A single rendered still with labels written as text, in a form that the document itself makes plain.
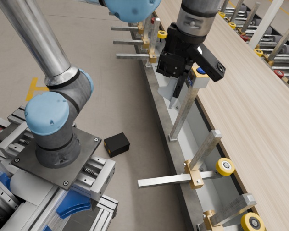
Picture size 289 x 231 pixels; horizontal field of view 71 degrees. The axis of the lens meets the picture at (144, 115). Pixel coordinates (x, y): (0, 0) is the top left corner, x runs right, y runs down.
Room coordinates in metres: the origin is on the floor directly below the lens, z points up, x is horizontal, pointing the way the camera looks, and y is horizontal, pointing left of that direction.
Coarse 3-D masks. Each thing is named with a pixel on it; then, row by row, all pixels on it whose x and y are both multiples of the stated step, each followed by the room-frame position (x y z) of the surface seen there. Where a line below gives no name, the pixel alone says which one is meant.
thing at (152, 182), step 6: (186, 174) 0.48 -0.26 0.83; (204, 174) 0.50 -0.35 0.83; (210, 174) 0.51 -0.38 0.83; (216, 174) 0.51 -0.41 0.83; (138, 180) 0.40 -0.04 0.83; (144, 180) 0.40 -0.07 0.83; (150, 180) 0.41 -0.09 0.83; (156, 180) 0.41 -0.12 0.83; (162, 180) 0.42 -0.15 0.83; (168, 180) 0.43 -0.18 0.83; (174, 180) 0.43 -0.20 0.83; (180, 180) 0.44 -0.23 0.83; (186, 180) 0.45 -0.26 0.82; (138, 186) 0.37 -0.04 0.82; (144, 186) 0.38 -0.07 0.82; (150, 186) 0.39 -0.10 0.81; (156, 186) 0.40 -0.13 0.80
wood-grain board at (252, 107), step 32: (224, 32) 2.00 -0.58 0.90; (224, 64) 1.42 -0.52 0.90; (256, 64) 1.53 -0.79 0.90; (224, 96) 1.03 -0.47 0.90; (256, 96) 1.11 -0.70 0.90; (288, 96) 1.19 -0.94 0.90; (224, 128) 0.76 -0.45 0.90; (256, 128) 0.81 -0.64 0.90; (288, 128) 0.87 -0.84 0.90; (256, 160) 0.59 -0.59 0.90; (288, 160) 0.64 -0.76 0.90; (256, 192) 0.42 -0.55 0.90; (288, 192) 0.46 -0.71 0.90; (288, 224) 0.32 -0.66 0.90
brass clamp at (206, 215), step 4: (204, 212) 0.32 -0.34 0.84; (208, 212) 0.31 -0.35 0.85; (212, 212) 0.32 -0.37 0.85; (204, 216) 0.30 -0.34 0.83; (208, 216) 0.30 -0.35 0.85; (204, 220) 0.29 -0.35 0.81; (208, 220) 0.28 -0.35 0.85; (208, 224) 0.27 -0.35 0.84; (208, 228) 0.26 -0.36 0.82; (212, 228) 0.25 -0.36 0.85; (216, 228) 0.26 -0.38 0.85; (220, 228) 0.26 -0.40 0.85
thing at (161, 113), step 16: (144, 64) 1.49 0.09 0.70; (144, 80) 1.35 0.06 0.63; (160, 96) 1.13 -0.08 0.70; (160, 112) 0.96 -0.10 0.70; (160, 128) 0.85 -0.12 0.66; (176, 144) 0.73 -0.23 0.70; (176, 160) 0.62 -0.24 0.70; (192, 192) 0.45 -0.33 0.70; (192, 208) 0.37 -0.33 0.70; (192, 224) 0.30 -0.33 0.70
